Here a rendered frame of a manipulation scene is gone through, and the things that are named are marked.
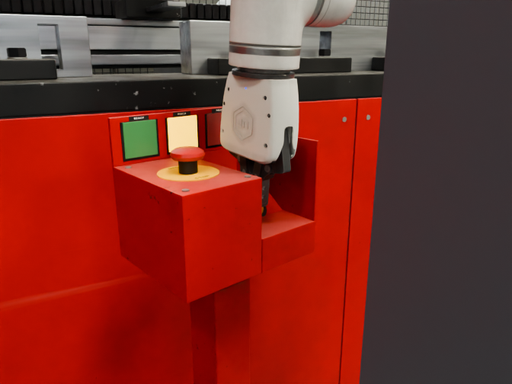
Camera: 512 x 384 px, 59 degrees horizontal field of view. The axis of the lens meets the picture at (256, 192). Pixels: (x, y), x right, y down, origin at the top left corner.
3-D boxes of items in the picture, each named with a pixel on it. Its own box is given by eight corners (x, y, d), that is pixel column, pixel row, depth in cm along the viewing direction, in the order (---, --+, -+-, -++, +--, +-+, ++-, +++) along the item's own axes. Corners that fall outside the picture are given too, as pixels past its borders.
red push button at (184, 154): (183, 184, 50) (181, 152, 49) (164, 177, 53) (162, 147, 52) (212, 178, 53) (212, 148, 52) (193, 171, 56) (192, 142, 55)
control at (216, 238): (187, 304, 48) (178, 135, 43) (120, 255, 60) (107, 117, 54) (315, 252, 61) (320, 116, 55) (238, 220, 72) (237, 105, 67)
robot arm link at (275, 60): (212, 41, 54) (212, 67, 55) (262, 47, 48) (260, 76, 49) (264, 42, 59) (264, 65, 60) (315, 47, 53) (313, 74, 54)
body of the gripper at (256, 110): (212, 59, 55) (210, 148, 59) (270, 68, 48) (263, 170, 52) (259, 59, 60) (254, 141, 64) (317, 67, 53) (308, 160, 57)
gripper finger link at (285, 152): (270, 104, 54) (247, 127, 58) (298, 162, 52) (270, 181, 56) (278, 103, 54) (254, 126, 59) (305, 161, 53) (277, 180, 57)
